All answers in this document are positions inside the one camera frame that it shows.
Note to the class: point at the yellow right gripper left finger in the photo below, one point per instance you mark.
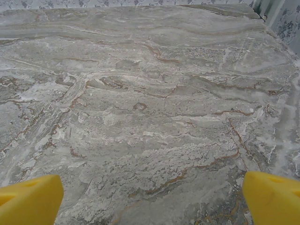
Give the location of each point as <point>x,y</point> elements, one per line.
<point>30,201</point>

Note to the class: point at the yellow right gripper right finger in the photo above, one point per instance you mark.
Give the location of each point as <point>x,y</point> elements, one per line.
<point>274,201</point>

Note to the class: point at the aluminium frame corner post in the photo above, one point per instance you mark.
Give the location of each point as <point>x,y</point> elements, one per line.
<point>260,9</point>

